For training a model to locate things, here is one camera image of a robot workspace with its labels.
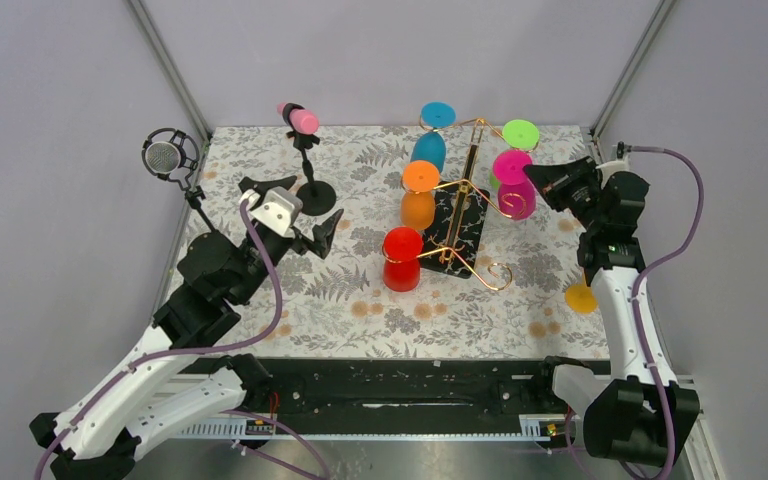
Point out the pink microphone on black stand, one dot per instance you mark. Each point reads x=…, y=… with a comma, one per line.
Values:
x=318, y=197

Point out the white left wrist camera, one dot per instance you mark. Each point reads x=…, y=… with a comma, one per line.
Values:
x=278, y=210

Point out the red plastic wine glass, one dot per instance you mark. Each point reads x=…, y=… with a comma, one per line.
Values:
x=401, y=248

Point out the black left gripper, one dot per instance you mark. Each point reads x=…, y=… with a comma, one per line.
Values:
x=324, y=233

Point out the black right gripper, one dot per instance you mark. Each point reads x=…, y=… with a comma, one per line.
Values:
x=582, y=187

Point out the grey studio microphone on stand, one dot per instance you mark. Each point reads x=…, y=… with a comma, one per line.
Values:
x=173, y=156

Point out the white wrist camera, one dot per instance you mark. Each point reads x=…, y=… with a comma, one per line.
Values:
x=278, y=210
x=609, y=168

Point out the green plastic wine glass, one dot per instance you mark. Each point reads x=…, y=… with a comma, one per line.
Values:
x=518, y=134

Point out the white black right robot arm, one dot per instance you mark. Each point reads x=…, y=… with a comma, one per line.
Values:
x=642, y=415

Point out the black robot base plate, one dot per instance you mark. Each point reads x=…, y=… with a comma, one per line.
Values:
x=404, y=397

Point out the gold wire wine glass rack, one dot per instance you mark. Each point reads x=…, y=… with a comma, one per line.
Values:
x=451, y=243

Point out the blue plastic wine glass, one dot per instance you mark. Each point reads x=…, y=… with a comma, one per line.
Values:
x=431, y=146

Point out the yellow plastic wine glass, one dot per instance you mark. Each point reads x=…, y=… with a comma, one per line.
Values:
x=580, y=298

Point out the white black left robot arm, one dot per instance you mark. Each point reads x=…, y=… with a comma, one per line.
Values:
x=180, y=373

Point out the floral patterned table cloth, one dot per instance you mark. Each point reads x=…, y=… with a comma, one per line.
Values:
x=340, y=307

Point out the magenta plastic wine glass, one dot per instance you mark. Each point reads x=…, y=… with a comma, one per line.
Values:
x=516, y=196

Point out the orange plastic wine glass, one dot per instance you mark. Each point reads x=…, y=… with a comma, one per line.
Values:
x=419, y=180

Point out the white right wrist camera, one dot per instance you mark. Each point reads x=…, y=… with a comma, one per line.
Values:
x=609, y=168

